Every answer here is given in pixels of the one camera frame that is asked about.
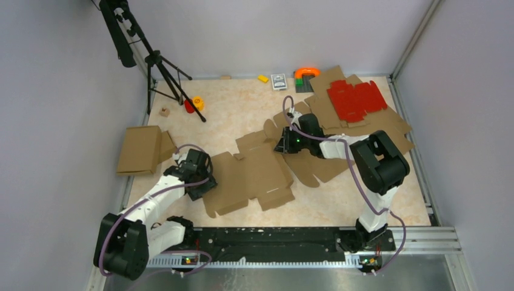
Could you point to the small brown cardboard blank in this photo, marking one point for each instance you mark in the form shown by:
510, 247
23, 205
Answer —
327, 116

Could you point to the large brown cardboard sheet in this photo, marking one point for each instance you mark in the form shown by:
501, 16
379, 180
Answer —
311, 171

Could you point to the small wooden cube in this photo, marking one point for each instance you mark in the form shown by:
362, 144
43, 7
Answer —
164, 111

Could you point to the playing card deck box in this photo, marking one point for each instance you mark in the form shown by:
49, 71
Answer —
279, 82

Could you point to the brown cardboard box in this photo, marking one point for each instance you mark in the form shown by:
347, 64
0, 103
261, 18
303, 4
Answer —
255, 172
143, 149

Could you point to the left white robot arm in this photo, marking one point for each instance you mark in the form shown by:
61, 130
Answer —
128, 240

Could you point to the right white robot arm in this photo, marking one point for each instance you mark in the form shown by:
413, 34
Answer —
377, 167

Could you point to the grey lego base plate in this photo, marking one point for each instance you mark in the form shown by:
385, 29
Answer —
307, 88

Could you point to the orange horseshoe toy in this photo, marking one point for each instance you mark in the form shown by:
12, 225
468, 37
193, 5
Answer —
299, 73

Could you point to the folded brown cardboard box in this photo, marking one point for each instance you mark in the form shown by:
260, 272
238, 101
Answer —
143, 149

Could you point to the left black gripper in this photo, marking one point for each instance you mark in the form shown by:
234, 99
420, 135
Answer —
196, 193

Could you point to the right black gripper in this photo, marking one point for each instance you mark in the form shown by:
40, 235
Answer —
284, 145

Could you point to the red flat cardboard blank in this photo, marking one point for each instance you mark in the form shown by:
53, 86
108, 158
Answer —
353, 102

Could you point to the yellow small block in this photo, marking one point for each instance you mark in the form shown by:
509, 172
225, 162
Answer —
263, 78

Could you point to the black camera tripod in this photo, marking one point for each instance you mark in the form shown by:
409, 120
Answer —
133, 48

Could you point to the yellow round toy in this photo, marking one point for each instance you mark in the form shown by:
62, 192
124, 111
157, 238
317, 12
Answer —
198, 103

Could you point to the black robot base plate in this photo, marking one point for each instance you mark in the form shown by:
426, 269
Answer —
281, 246

